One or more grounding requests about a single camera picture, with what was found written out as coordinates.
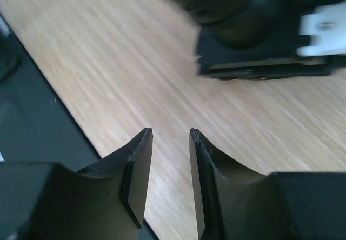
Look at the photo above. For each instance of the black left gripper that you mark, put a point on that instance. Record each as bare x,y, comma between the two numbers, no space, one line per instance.
256,39

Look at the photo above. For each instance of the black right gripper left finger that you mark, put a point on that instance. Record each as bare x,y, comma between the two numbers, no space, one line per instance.
105,200

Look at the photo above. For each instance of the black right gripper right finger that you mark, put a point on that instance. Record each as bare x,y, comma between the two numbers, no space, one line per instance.
234,202

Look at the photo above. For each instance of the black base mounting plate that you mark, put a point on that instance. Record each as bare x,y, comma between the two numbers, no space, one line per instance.
35,124

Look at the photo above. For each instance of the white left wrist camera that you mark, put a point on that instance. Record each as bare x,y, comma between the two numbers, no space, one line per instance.
326,28

